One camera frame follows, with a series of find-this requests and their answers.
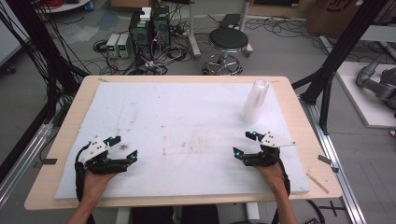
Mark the white floor board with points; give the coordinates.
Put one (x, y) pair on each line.
(364, 105)

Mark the grey bench power supply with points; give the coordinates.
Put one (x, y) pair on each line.
(112, 45)
(124, 45)

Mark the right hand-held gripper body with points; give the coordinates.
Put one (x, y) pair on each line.
(274, 141)

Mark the black computer tower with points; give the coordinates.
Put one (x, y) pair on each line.
(161, 26)
(140, 37)

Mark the blue tape roll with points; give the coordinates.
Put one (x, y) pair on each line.
(89, 6)

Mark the person's left hand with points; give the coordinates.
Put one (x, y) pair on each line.
(96, 183)

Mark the stack of clear plastic cups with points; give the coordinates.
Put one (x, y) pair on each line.
(253, 102)

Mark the black metal frame strut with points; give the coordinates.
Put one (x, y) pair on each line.
(342, 46)

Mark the grey metal desk leg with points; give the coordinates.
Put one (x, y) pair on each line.
(244, 18)
(193, 34)

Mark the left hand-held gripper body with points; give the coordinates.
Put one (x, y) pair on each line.
(95, 151)

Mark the light wooden table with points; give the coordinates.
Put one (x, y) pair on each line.
(300, 130)

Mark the brown cardboard box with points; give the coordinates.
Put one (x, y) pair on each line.
(336, 15)

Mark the person's dark trouser legs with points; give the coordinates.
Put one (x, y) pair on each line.
(174, 216)

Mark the round white table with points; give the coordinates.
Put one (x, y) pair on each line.
(68, 6)

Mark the black tape strip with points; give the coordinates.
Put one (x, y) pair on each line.
(324, 159)
(49, 161)

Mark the person's right hand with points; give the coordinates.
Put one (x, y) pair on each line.
(271, 179)

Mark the black round stool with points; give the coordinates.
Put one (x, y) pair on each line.
(229, 39)

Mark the aluminium floor rail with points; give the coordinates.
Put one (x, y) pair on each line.
(21, 161)
(330, 149)

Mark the small white box device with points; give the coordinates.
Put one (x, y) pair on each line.
(145, 14)

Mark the white foam mat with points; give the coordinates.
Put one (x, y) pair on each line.
(186, 109)

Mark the flat black laptop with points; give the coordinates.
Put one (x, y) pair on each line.
(230, 20)

